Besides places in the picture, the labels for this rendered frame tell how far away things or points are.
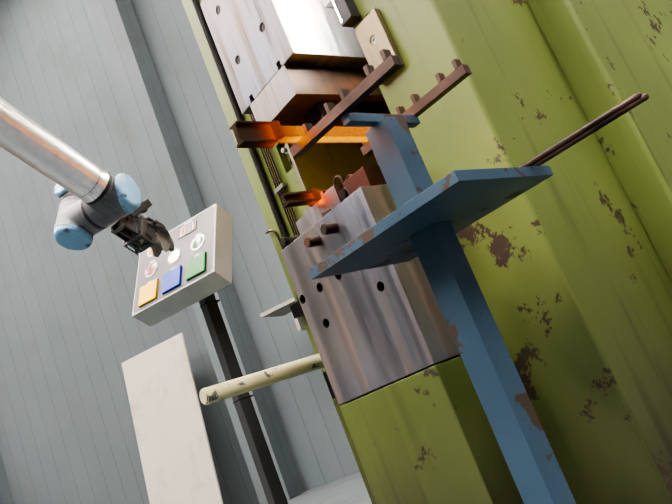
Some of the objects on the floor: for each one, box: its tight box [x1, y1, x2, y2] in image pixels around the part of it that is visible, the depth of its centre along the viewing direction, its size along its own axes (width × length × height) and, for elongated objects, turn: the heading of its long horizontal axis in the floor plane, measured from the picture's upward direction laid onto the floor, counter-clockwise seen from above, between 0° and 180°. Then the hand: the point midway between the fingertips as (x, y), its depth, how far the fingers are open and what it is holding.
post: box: [199, 293, 287, 504], centre depth 210 cm, size 4×4×108 cm
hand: (170, 245), depth 199 cm, fingers closed
